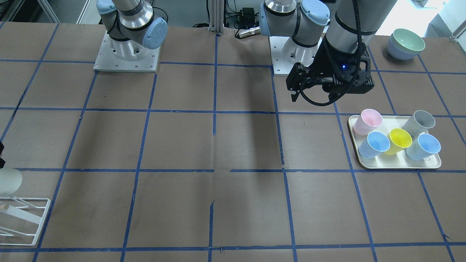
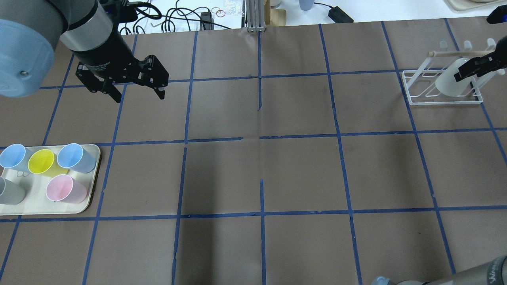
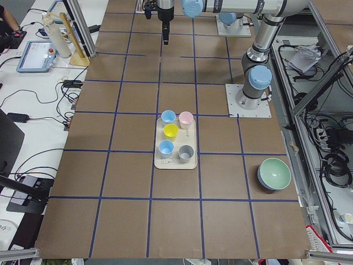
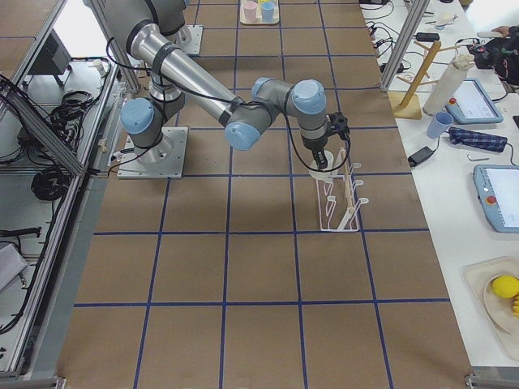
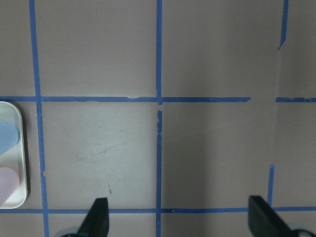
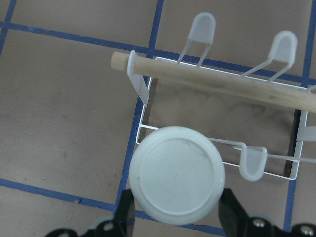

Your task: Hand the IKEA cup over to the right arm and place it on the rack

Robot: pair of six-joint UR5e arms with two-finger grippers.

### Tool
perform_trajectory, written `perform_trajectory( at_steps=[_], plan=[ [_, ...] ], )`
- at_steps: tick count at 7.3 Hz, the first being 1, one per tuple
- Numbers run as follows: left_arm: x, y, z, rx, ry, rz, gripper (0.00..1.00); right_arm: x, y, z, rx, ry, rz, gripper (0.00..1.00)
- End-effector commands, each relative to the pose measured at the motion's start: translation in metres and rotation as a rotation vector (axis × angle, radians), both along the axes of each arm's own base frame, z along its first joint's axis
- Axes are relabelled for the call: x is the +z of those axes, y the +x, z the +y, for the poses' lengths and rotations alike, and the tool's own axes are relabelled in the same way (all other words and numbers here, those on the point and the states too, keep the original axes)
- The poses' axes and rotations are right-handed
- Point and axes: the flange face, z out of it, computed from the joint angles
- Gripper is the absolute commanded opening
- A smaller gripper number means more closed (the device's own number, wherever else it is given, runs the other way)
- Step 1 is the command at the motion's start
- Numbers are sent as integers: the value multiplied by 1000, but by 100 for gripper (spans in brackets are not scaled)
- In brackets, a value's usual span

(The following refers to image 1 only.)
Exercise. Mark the white ikea cup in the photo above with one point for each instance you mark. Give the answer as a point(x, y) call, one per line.
point(10, 181)

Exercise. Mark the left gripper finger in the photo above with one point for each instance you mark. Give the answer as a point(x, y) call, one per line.
point(297, 75)

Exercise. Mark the white wire cup rack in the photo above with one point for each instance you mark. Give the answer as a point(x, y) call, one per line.
point(22, 220)

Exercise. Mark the blue bowl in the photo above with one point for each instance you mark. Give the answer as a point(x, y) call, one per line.
point(400, 53)

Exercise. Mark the blue cup front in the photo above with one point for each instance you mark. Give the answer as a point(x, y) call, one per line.
point(375, 144)

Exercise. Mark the yellow cup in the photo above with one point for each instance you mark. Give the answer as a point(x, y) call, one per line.
point(399, 140)

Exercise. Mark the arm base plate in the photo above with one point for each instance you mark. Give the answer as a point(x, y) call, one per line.
point(109, 63)
point(285, 53)

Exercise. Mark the grey cup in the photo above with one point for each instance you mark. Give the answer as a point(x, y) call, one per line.
point(420, 122)

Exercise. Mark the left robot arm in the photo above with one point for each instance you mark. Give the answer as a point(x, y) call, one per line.
point(354, 22)

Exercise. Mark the light blue cup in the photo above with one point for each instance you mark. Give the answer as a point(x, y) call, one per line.
point(423, 146)

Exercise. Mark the green bowl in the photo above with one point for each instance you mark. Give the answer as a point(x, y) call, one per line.
point(407, 41)

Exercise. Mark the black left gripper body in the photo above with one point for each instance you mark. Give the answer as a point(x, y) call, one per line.
point(325, 57)

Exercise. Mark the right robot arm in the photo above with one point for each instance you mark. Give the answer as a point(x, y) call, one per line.
point(47, 80)

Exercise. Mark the beige tray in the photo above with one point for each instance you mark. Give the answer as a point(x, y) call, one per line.
point(398, 161)

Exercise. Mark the silver flashlight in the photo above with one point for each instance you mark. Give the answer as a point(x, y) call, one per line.
point(241, 34)

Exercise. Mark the pink cup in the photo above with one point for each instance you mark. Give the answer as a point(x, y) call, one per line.
point(368, 121)

